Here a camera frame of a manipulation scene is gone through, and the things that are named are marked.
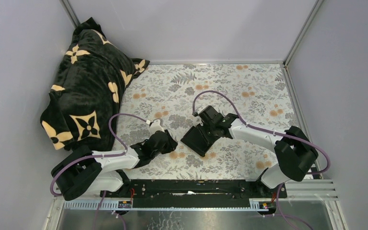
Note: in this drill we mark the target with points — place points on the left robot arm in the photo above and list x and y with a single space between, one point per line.
87 171

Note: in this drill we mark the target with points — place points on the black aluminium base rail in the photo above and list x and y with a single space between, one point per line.
203 195

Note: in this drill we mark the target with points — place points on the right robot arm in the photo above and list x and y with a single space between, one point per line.
294 154

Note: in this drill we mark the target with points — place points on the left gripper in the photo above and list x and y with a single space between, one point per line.
171 144

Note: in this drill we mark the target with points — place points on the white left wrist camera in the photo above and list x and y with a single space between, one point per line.
156 125

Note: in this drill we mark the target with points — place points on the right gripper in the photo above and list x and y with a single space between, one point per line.
203 123

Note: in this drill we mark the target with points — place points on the black floral blanket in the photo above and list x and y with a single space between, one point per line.
88 90

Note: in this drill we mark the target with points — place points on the floral tablecloth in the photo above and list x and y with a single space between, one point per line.
169 92

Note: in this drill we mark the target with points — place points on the black paper box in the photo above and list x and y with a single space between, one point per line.
200 138

